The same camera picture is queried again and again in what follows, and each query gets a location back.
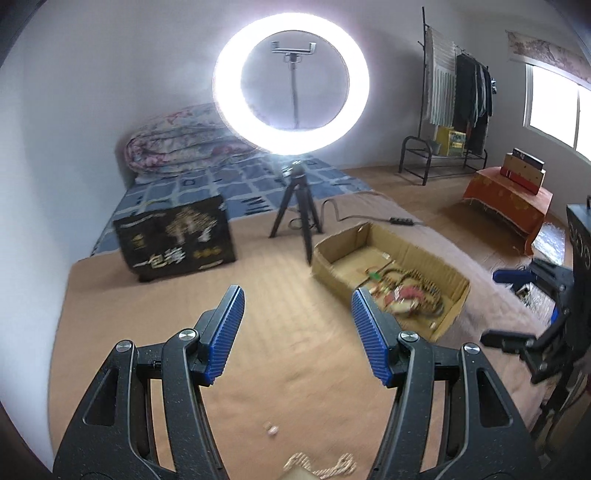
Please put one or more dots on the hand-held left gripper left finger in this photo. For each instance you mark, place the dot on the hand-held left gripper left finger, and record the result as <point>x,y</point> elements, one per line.
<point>226,332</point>

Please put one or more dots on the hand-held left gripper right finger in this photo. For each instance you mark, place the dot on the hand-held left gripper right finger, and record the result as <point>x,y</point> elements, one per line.
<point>371,332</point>

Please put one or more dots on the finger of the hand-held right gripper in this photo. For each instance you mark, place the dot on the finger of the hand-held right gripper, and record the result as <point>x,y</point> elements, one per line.
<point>503,340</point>
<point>510,275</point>

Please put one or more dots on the cardboard box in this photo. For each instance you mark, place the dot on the cardboard box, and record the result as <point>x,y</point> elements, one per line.
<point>332,258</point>

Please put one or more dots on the orange cloth covered table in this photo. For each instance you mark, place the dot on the orange cloth covered table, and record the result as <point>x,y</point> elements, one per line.
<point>503,203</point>

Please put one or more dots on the tan and red box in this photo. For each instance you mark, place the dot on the tan and red box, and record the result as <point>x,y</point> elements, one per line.
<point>521,177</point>

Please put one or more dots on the dark flat box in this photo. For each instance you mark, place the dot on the dark flat box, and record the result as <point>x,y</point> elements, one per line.
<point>528,159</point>

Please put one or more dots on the black printed box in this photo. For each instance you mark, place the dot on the black printed box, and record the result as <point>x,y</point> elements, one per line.
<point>175,240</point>

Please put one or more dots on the window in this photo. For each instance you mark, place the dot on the window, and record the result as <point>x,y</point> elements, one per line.
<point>554,110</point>

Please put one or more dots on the yellow box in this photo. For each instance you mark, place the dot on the yellow box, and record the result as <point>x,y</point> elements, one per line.
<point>450,141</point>

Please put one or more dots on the blue patterned bed sheet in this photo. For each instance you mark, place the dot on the blue patterned bed sheet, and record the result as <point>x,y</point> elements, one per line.
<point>221,184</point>

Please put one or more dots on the black tripod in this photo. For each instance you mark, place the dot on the black tripod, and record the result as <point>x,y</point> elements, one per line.
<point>298,198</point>

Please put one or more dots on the black metal clothes rack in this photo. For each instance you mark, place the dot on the black metal clothes rack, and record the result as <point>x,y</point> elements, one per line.
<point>411,157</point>

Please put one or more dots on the dark hanging clothes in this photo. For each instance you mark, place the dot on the dark hanging clothes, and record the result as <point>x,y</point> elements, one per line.
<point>471,101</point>

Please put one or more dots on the folded floral quilt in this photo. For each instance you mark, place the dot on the folded floral quilt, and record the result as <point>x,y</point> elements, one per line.
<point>175,147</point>

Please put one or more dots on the floral curtain valance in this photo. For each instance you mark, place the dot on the floral curtain valance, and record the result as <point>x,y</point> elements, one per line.
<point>545,50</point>

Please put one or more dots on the striped towel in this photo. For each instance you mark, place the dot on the striped towel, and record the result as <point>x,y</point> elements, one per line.
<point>441,78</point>

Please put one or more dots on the phone clamp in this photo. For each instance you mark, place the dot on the phone clamp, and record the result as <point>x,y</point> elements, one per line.
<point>293,50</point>

